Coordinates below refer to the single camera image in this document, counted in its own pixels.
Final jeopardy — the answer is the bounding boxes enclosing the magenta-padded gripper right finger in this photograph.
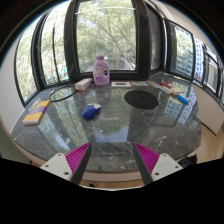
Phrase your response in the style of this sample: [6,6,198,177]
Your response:
[132,142,184,186]

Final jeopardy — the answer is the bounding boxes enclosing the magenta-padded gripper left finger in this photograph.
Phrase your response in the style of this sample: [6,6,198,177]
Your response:
[39,142,93,185]

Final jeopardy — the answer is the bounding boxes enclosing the blue and white computer mouse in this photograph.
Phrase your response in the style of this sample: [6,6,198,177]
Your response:
[81,103,102,120]

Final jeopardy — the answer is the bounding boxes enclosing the round black mouse pad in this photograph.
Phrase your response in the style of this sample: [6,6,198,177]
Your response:
[123,90,160,110]

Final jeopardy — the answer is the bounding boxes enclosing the small blue box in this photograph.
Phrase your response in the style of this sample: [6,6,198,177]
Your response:
[176,93,190,105]

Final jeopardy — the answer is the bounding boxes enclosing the white and orange carton box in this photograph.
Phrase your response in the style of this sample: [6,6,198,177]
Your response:
[74,77,94,92]

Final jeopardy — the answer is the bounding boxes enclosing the colourful leaflet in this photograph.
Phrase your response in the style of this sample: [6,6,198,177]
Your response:
[146,80,162,90]

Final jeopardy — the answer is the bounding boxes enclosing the cream book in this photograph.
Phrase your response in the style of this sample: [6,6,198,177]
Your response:
[170,85,185,96]

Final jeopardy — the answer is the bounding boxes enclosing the pale printed pamphlet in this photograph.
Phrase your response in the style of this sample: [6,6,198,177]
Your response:
[130,80,149,88]

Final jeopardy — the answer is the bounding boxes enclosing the red book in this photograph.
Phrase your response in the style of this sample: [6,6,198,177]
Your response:
[159,82,174,89]

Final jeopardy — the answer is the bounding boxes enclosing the white booklet with dark picture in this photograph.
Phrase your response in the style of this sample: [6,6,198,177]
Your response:
[110,80,133,88]

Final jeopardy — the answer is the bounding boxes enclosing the purple detergent bottle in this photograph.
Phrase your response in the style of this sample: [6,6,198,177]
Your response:
[92,52,111,87]

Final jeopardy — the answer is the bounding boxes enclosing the black cable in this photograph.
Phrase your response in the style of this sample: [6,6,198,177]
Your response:
[48,84,78,103]

